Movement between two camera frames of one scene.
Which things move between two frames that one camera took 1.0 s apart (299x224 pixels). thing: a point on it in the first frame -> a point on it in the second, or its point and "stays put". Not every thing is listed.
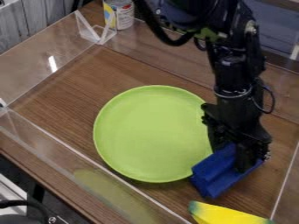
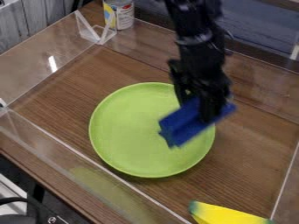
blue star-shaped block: x=216 y=175 -> x=185 y=122
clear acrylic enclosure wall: x=102 y=125 stays put
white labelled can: x=117 y=14 stays put
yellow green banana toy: x=209 y=213 stays put
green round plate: x=149 y=133 stays put
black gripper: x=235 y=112 -> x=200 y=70
